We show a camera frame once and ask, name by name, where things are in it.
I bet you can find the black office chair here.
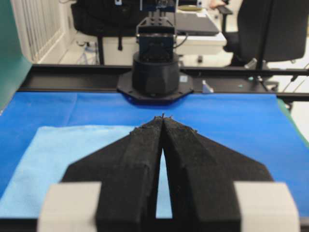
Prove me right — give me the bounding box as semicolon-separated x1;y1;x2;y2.
223;0;309;67
70;0;148;66

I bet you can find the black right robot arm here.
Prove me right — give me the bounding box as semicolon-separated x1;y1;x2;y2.
132;10;180;95

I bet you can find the green side panel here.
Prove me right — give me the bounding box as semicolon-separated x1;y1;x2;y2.
0;0;32;112

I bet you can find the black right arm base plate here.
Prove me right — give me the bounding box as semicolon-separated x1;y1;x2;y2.
117;72;194;103

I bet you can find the black table frame rail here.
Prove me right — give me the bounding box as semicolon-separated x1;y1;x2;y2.
19;65;309;102

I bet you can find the light blue towel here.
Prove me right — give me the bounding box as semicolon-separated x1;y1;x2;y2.
0;125;160;218

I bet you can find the dark blue table cloth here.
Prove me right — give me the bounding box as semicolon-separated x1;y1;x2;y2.
0;92;309;218

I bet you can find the black office chair left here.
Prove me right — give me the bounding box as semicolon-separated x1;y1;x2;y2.
70;0;148;66

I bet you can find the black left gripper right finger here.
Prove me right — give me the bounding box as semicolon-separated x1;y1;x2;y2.
162;118;273;232

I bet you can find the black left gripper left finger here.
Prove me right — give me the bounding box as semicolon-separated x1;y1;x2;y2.
61;116;162;232

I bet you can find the black office chair right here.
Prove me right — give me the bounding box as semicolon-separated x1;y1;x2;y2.
223;0;309;67

